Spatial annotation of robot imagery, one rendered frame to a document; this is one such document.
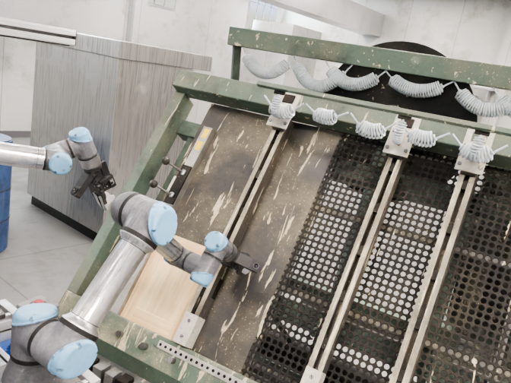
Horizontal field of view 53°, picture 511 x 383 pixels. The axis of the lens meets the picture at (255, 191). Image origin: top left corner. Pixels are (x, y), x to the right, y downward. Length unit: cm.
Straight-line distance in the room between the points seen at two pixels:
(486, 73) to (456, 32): 1015
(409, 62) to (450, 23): 1018
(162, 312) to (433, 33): 1129
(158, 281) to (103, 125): 307
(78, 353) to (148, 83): 400
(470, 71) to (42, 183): 480
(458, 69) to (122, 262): 176
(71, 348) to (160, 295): 88
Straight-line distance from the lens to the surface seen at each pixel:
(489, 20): 1254
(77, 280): 245
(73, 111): 557
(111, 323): 229
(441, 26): 1283
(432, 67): 258
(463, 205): 202
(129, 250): 147
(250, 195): 217
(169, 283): 224
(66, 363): 144
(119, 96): 501
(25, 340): 154
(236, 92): 244
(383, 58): 264
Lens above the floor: 202
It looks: 14 degrees down
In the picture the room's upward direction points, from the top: 10 degrees clockwise
